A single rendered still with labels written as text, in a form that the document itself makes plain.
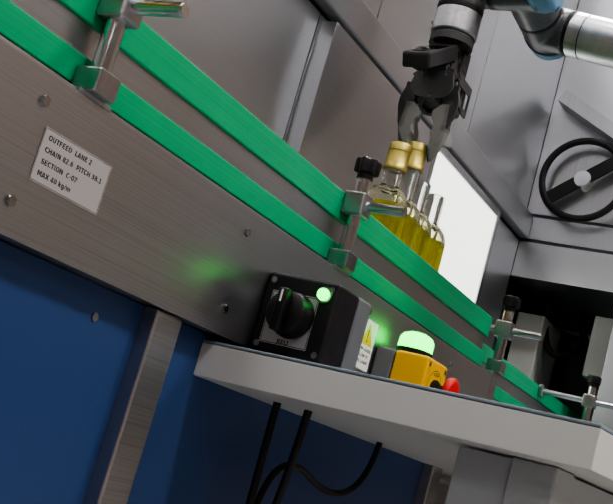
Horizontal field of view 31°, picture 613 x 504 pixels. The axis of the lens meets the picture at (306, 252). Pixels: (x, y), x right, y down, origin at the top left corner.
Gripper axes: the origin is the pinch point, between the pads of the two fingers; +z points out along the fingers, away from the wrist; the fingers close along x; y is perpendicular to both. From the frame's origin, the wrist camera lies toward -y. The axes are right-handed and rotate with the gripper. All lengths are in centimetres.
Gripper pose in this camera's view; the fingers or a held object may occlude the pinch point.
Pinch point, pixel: (416, 150)
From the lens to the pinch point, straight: 172.5
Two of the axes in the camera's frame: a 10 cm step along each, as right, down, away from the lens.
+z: -2.7, 9.4, -1.9
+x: -8.7, -1.5, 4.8
